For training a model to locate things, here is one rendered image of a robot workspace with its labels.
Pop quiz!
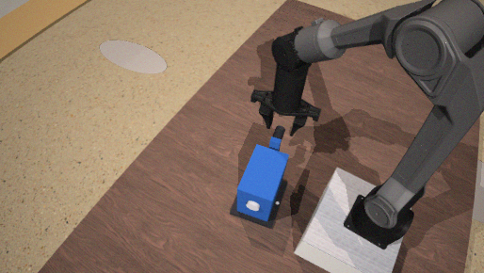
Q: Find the blue block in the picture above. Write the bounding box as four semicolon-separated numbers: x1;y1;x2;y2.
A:
230;125;289;229

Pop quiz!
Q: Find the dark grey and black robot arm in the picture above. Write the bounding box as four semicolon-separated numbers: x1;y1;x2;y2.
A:
272;0;484;249

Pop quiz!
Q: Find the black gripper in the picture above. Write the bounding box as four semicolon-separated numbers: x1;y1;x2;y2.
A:
250;87;321;137

